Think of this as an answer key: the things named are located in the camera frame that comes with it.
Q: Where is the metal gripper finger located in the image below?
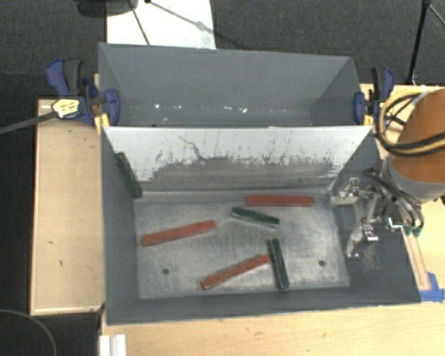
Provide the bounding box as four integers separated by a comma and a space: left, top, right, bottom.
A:
345, 225, 380, 260
329, 177, 360, 206

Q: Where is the red-brown flat block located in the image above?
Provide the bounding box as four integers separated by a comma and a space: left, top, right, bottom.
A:
140, 219, 217, 248
244, 194, 315, 208
200, 254, 272, 291

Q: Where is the dark green flat block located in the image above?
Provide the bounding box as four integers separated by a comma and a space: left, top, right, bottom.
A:
267, 237, 291, 291
113, 151, 144, 200
230, 206, 281, 229

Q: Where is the grey metal bin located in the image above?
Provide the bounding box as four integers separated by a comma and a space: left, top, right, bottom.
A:
97, 42, 422, 326

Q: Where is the pale wood flat board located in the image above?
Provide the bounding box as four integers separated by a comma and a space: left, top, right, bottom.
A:
29, 98, 105, 317

